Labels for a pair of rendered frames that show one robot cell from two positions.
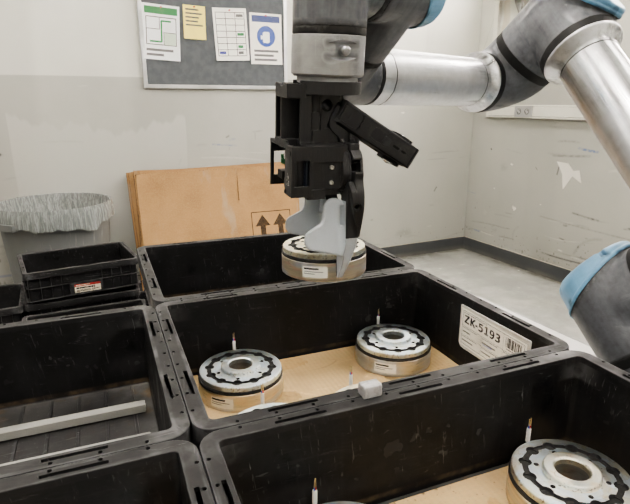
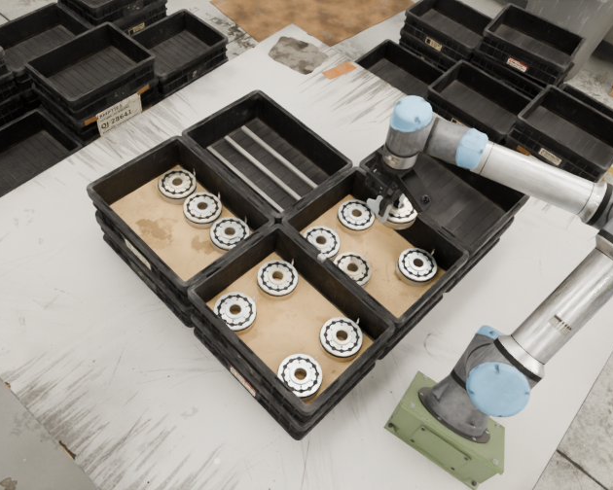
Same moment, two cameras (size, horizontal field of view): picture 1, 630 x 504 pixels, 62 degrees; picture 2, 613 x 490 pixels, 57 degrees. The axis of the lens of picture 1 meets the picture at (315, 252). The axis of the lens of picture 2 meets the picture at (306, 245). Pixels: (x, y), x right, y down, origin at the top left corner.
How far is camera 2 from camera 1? 1.14 m
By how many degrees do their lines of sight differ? 59
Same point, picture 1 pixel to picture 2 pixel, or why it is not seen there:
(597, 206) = not seen: outside the picture
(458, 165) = not seen: outside the picture
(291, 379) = (372, 235)
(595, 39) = (606, 253)
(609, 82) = (573, 278)
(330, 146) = (379, 182)
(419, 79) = (501, 179)
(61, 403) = (314, 168)
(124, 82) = not seen: outside the picture
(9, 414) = (301, 158)
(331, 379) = (380, 250)
